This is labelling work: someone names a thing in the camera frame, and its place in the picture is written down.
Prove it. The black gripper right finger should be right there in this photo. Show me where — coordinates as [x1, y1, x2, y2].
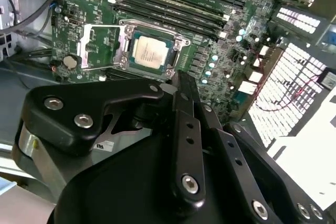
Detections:
[186, 72, 331, 224]

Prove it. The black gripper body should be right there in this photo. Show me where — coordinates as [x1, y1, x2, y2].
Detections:
[54, 134, 250, 224]

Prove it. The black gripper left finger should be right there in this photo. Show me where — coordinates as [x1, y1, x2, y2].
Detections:
[22, 71, 208, 217]

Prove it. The metal socket cover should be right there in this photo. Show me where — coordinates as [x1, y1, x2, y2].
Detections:
[79, 23, 127, 72]

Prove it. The silver CPU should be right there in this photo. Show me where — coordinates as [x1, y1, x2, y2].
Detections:
[131, 35, 174, 69]

